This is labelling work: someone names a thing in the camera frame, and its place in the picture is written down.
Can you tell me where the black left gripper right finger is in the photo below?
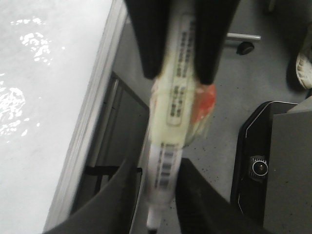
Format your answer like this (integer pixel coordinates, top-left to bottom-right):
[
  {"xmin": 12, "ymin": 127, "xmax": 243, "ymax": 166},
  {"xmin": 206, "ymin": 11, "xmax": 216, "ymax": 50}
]
[{"xmin": 191, "ymin": 0, "xmax": 240, "ymax": 85}]

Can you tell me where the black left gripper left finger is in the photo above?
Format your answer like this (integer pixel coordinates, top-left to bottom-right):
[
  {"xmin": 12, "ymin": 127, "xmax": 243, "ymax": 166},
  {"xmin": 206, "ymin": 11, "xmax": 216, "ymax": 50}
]
[{"xmin": 125, "ymin": 0, "xmax": 171, "ymax": 79}]

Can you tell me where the white taped black whiteboard marker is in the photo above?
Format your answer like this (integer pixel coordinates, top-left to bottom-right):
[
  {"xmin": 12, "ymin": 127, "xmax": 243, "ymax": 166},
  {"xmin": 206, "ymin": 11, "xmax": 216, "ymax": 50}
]
[{"xmin": 145, "ymin": 2, "xmax": 215, "ymax": 234}]

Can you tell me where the grey chair leg with caster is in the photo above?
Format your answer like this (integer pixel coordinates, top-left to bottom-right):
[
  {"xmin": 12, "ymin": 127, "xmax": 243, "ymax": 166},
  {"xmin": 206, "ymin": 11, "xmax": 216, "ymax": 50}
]
[{"xmin": 226, "ymin": 33, "xmax": 262, "ymax": 55}]

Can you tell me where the white sneaker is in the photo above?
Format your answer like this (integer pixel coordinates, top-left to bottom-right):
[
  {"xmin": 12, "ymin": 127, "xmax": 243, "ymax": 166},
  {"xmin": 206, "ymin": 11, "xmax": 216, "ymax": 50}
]
[{"xmin": 295, "ymin": 45, "xmax": 312, "ymax": 89}]

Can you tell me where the black box with round knob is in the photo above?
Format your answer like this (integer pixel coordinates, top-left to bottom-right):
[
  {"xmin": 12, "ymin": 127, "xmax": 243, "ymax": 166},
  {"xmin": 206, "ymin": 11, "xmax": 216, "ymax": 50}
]
[{"xmin": 230, "ymin": 101, "xmax": 296, "ymax": 225}]

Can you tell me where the white whiteboard with aluminium frame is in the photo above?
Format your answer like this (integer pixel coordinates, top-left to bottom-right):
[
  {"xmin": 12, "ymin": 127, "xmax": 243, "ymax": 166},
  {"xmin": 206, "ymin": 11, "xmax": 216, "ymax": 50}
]
[{"xmin": 0, "ymin": 0, "xmax": 126, "ymax": 234}]

